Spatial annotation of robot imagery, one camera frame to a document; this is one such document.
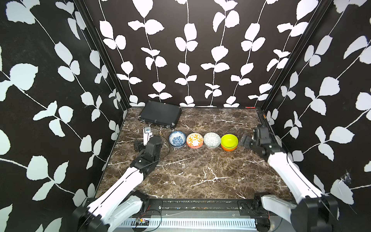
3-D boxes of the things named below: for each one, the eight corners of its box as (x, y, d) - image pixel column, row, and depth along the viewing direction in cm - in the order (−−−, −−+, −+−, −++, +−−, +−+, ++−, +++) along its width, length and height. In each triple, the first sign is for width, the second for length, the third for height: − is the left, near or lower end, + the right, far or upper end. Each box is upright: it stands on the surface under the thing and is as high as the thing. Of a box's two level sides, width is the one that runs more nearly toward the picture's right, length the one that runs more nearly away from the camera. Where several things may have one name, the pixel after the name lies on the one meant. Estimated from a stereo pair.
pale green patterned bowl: (209, 151, 97) (210, 146, 92) (201, 141, 102) (202, 136, 97) (220, 144, 100) (222, 139, 95) (212, 135, 105) (214, 130, 100)
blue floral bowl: (169, 148, 98) (168, 144, 93) (170, 136, 104) (169, 131, 99) (185, 148, 98) (185, 144, 93) (185, 136, 104) (185, 131, 100)
